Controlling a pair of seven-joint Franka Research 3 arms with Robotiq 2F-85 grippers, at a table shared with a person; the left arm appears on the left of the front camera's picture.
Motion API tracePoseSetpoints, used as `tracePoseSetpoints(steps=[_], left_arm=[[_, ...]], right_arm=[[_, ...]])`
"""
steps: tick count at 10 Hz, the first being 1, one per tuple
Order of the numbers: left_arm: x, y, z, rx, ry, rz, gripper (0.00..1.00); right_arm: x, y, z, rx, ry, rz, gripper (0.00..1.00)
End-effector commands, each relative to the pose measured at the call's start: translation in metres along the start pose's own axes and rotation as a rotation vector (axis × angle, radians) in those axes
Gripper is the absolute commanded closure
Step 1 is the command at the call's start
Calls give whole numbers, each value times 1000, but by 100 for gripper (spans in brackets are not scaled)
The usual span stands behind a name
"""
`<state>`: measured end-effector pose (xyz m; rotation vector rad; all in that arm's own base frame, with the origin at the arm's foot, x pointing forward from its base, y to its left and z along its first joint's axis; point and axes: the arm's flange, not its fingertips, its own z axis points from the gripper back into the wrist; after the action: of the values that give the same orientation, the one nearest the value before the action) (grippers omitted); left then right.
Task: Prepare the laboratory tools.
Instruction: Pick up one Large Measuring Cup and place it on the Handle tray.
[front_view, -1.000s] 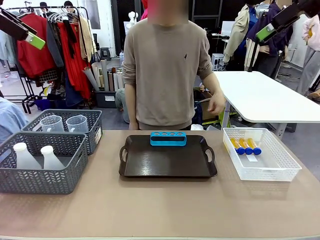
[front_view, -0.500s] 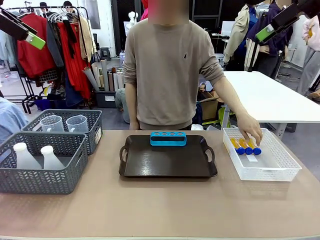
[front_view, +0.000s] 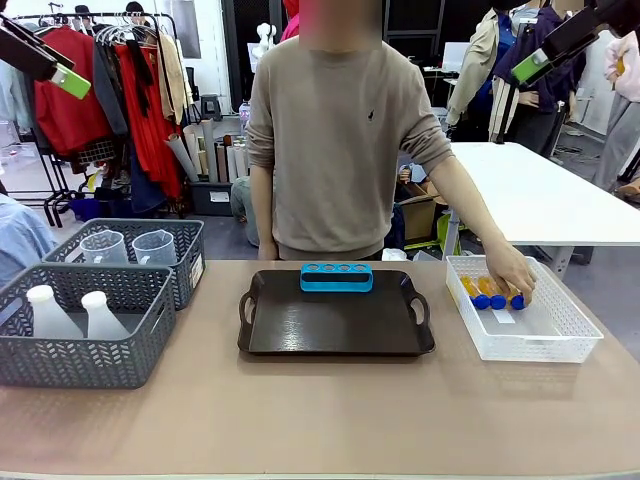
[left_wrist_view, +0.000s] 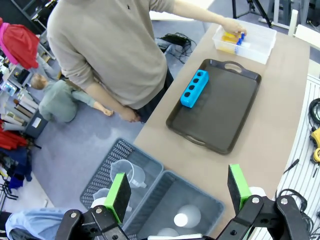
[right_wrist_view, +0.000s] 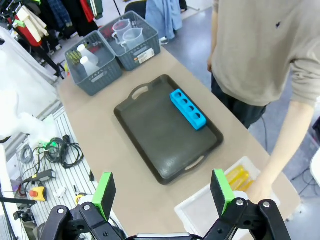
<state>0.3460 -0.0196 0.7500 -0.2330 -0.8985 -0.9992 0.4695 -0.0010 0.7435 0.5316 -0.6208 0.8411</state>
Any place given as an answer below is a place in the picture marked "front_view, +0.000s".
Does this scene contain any red dress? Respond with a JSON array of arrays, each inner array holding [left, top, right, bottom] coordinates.
[[116, 42, 185, 200]]

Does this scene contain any tall grey paper roll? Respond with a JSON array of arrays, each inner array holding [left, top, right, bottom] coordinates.
[[199, 118, 220, 184]]

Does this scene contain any black metal clothes rack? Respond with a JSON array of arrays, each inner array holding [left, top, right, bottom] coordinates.
[[8, 11, 180, 229]]

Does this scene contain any red jacket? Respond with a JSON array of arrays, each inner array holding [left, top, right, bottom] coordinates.
[[32, 24, 115, 157]]

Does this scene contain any white plastic flask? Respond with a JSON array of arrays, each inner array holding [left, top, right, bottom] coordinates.
[[25, 284, 85, 341], [80, 290, 133, 341]]

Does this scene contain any black storage box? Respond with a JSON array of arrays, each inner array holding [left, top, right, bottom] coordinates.
[[188, 180, 237, 218]]

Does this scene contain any dark grey jacket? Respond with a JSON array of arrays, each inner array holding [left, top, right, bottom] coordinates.
[[91, 38, 130, 137]]

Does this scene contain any clear plastic measuring beaker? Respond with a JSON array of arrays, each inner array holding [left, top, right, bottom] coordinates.
[[131, 230, 178, 267], [79, 230, 131, 266]]

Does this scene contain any grey woven plastic basket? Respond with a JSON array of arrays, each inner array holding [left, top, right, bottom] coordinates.
[[0, 263, 178, 391], [41, 217, 207, 312]]

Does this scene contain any person in beige sweater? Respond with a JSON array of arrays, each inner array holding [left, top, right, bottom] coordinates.
[[246, 0, 457, 262]]

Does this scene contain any person in pink hoodie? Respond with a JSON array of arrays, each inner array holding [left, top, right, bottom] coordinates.
[[593, 28, 640, 195]]

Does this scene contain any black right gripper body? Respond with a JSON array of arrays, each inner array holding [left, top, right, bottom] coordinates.
[[542, 0, 640, 67]]

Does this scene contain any white desk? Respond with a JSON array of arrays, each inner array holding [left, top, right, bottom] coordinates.
[[441, 141, 640, 271]]

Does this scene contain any light blue garment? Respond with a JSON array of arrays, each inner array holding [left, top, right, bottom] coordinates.
[[0, 58, 37, 132]]

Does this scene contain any dark brown plastic tray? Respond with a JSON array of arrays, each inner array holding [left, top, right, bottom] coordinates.
[[237, 269, 437, 357]]

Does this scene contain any person's left forearm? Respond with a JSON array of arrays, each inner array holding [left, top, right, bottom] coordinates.
[[428, 153, 517, 257]]

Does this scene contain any person's right forearm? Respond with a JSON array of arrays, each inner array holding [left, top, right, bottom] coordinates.
[[249, 163, 278, 246]]

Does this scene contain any white perforated plastic basket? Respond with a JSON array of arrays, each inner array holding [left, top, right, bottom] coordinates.
[[445, 254, 605, 364]]

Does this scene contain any beige garment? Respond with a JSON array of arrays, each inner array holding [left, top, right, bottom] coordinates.
[[156, 31, 195, 125]]

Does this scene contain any grey plastic stool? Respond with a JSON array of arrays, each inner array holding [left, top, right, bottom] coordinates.
[[199, 93, 223, 122]]

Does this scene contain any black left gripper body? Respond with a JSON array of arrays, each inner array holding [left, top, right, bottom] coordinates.
[[0, 27, 61, 82]]

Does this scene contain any person in light blue shirt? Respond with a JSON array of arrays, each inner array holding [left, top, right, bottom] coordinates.
[[0, 191, 59, 290]]

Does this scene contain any crouching person in jeans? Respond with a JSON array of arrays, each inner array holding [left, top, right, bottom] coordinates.
[[230, 175, 262, 249]]

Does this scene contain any cardboard box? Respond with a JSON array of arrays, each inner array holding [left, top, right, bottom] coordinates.
[[398, 180, 452, 247]]

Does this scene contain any blue test tube rack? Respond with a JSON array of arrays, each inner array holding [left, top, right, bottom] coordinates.
[[299, 261, 376, 294]]

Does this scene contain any person's left hand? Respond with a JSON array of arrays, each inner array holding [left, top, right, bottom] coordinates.
[[485, 247, 539, 307]]

